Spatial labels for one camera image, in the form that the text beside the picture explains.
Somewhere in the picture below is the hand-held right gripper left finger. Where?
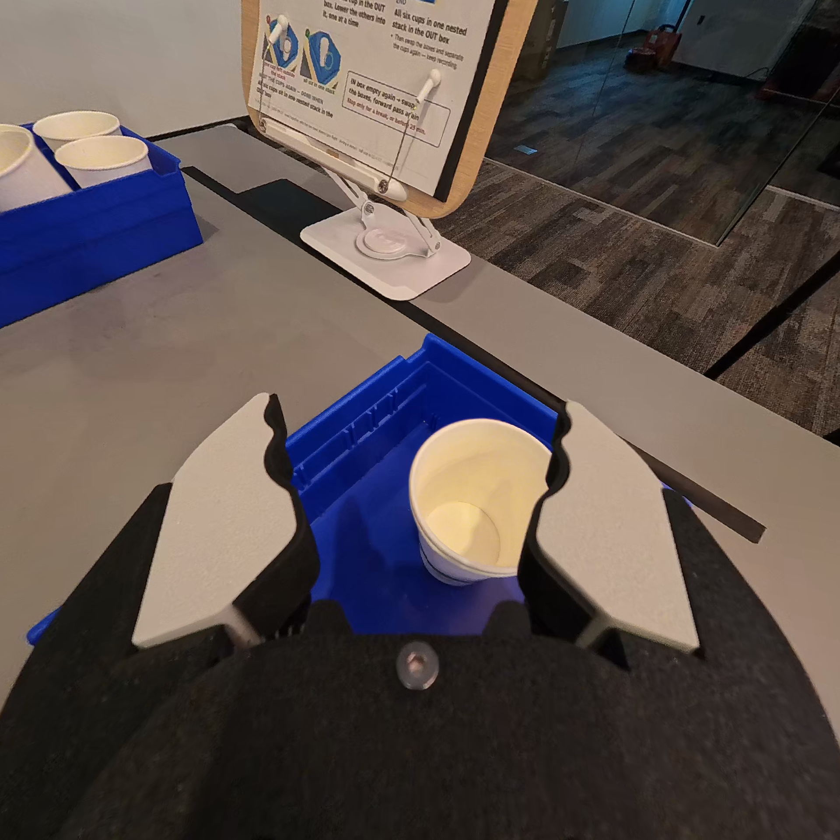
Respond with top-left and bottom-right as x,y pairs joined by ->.
132,392 -> 322,653

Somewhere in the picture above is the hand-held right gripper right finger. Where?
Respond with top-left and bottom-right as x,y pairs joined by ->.
516,401 -> 703,657

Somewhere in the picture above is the white paper cup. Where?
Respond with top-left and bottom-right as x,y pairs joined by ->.
33,111 -> 123,152
409,418 -> 555,586
56,136 -> 152,191
0,125 -> 73,214

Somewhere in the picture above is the blue plastic bin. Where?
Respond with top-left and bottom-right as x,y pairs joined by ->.
0,125 -> 204,329
27,332 -> 683,647

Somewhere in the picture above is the wooden instruction board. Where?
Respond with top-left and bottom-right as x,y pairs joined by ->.
241,0 -> 539,220

